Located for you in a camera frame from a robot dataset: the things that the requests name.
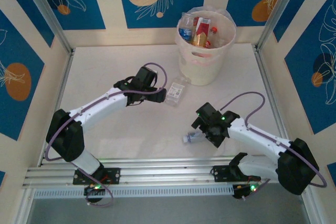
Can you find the clear pale blue cap bottle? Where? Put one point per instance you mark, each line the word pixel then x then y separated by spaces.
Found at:
pixel 191 137

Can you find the square clear white label bottle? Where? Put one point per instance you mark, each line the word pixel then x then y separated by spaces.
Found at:
pixel 176 93

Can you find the cream plastic bin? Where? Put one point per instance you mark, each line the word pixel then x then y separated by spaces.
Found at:
pixel 199 72

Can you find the blue label white cap bottle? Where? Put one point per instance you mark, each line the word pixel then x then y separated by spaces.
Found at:
pixel 186 31

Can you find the red gold tea bottle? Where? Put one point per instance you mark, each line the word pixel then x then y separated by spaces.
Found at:
pixel 200 32

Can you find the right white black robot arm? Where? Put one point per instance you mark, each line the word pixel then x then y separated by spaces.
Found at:
pixel 257 134

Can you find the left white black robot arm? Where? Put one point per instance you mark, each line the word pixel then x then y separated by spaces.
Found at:
pixel 99 106

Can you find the clear plastic bin liner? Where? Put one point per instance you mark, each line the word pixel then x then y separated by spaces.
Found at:
pixel 223 11

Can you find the black controller board green light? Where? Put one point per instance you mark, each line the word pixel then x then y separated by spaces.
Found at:
pixel 244 190
pixel 95 188

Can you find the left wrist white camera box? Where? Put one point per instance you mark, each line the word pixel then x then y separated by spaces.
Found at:
pixel 156 72

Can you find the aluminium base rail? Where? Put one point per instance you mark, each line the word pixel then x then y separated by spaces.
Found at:
pixel 168 174

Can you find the aluminium side rail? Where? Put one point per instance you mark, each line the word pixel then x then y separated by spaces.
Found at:
pixel 265 77
pixel 63 82

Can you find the aluminium frame post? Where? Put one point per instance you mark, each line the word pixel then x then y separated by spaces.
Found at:
pixel 44 11
pixel 278 9

